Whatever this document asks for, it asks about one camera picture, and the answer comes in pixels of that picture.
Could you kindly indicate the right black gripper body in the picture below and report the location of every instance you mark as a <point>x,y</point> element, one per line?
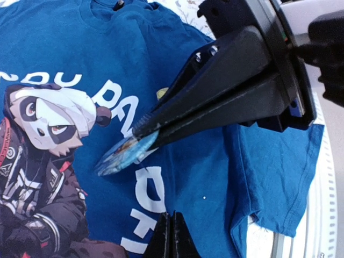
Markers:
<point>224,17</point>

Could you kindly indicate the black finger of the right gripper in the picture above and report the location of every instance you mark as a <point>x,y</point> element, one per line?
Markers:
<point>191,104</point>

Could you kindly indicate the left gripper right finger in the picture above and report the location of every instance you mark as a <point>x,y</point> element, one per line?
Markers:
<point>182,244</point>

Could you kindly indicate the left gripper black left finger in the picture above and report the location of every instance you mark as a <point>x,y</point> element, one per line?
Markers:
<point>159,245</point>

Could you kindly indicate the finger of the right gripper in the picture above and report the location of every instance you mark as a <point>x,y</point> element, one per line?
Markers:
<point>266,98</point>

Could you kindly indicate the round yellow blue brooch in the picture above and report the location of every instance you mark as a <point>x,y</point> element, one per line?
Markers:
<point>161,92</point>

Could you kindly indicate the round light blue brooch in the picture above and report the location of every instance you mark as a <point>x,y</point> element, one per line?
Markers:
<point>124,153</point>

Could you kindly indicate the blue printed t-shirt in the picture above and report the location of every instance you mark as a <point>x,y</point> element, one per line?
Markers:
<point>75,77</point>

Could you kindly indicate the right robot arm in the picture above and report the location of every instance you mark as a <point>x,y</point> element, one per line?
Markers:
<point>318,30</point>

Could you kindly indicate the floral patterned tablecloth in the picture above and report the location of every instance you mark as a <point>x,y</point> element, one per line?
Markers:
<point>187,11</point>

